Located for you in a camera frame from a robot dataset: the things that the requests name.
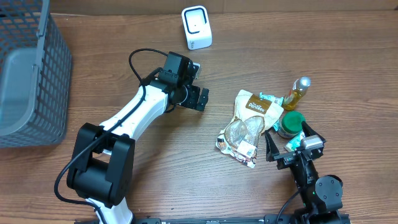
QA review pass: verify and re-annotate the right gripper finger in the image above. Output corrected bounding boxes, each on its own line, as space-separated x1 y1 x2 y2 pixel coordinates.
264 131 280 162
302 121 326 144

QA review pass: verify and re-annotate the teal tissue pack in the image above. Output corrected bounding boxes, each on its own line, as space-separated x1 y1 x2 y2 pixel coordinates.
284 131 305 152
259 92 284 132

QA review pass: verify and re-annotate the green lid white jar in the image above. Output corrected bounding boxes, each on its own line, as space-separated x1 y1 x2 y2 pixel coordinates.
277 111 305 139

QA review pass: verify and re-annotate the snack packet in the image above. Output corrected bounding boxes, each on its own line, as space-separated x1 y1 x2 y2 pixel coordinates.
215 90 284 168

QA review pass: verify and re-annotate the yellow liquid bottle silver cap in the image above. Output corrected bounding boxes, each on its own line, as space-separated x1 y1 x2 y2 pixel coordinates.
282 77 311 111

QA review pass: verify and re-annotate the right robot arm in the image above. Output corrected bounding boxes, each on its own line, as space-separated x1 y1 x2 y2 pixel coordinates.
264 121 351 224

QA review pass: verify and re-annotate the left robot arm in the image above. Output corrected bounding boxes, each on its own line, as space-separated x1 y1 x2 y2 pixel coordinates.
54 52 209 223

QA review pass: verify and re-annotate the white barcode scanner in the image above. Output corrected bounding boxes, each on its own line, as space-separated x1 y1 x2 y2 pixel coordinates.
181 5 213 50

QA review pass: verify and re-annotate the grey plastic shopping basket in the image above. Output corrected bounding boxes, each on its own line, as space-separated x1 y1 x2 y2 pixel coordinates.
1 1 73 148

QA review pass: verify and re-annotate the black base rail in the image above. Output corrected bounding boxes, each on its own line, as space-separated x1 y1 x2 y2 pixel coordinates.
74 215 351 224

